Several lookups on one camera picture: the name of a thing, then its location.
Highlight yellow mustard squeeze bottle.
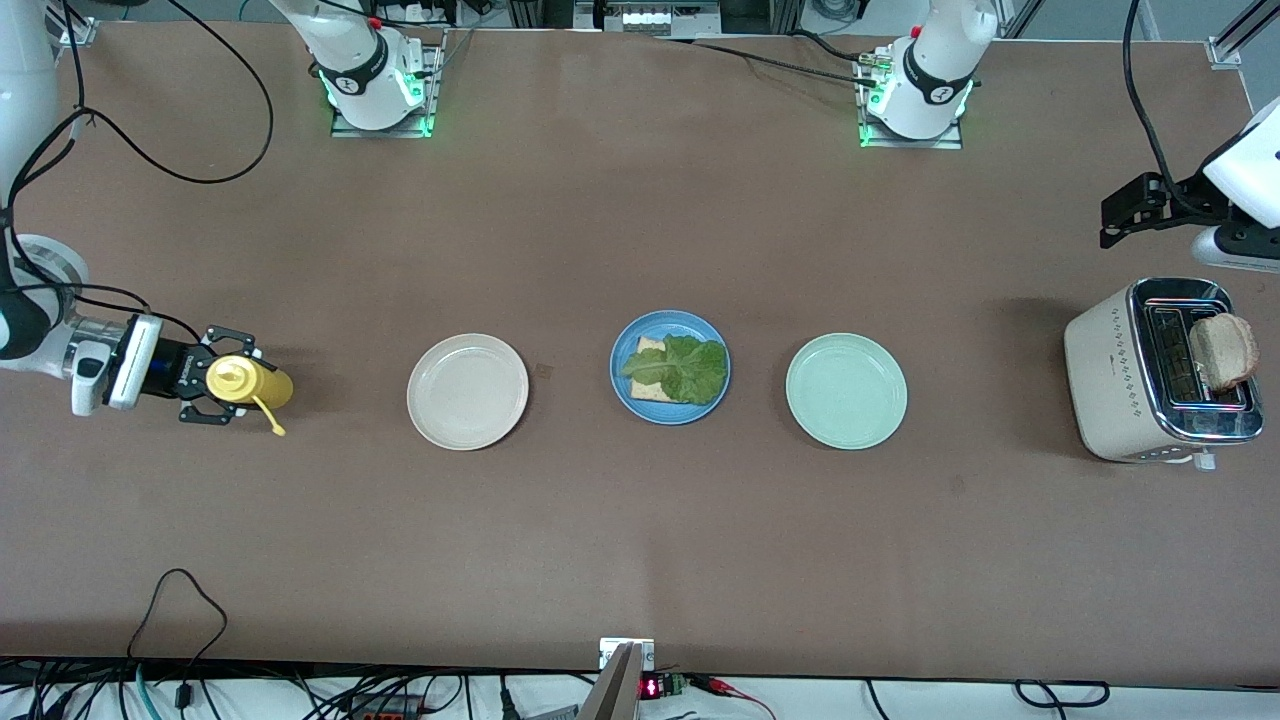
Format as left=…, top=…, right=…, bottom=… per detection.
left=205, top=354, right=295, bottom=437

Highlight toasted bread slice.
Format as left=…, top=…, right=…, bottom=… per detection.
left=627, top=336, right=691, bottom=401
left=1188, top=313, right=1260, bottom=393

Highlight green lettuce leaf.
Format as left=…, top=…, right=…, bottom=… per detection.
left=620, top=335, right=728, bottom=406

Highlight beige plate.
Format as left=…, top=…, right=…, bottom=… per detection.
left=406, top=333, right=530, bottom=452

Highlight light green plate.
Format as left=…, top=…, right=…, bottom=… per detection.
left=785, top=332, right=909, bottom=451

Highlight blue plate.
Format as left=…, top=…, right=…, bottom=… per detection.
left=610, top=309, right=732, bottom=426

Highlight cream and chrome toaster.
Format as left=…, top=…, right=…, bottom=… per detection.
left=1063, top=277, right=1266, bottom=471

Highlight grey electronics box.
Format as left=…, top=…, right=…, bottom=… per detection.
left=575, top=0, right=723, bottom=36

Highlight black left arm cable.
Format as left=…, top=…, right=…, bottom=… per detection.
left=1122, top=0, right=1216, bottom=216

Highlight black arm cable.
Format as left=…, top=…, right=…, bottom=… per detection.
left=0, top=0, right=274, bottom=336
left=1122, top=0, right=1216, bottom=216

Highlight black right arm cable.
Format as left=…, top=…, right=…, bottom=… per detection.
left=0, top=0, right=274, bottom=336

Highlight thin black looped cable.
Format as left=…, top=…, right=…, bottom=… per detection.
left=126, top=568, right=230, bottom=711

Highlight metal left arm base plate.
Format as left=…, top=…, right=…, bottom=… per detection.
left=857, top=55, right=964, bottom=151

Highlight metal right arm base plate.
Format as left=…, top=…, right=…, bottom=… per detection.
left=330, top=40, right=439, bottom=139

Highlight long thin black cable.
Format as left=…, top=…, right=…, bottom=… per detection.
left=660, top=36, right=881, bottom=89

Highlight white mounting bracket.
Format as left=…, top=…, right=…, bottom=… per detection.
left=599, top=637, right=656, bottom=673

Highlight grey camera mount arm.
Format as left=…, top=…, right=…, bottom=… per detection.
left=578, top=643, right=644, bottom=720

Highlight black coiled floor cable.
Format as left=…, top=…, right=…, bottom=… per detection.
left=1014, top=679, right=1111, bottom=708

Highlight red wire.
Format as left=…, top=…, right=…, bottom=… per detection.
left=700, top=678, right=776, bottom=719

